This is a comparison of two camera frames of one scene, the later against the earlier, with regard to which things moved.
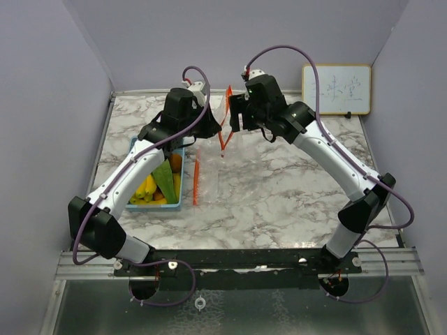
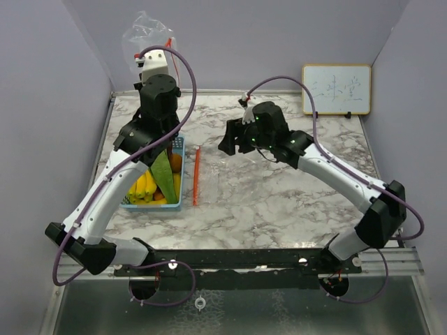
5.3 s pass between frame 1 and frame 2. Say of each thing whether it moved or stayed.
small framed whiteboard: stayed
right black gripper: moved
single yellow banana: stayed
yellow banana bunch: stayed
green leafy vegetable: stayed
